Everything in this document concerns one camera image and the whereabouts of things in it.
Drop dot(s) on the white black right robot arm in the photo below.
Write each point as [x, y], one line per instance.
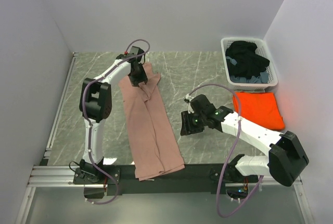
[283, 157]

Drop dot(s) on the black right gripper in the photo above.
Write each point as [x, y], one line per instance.
[187, 126]

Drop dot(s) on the pink printed t-shirt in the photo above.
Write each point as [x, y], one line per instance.
[152, 141]

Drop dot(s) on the blue garment in basket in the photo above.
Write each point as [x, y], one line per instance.
[261, 79]

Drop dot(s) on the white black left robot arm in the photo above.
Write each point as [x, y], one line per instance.
[96, 104]

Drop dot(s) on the white plastic laundry basket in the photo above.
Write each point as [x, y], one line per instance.
[263, 51]

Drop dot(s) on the black robot mounting base bar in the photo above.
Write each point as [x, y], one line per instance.
[193, 178]

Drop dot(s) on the black t-shirt in basket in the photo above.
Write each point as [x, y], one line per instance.
[244, 62]

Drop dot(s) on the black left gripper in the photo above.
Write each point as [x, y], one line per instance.
[135, 82]

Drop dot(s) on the aluminium frame rail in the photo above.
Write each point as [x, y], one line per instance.
[61, 176]

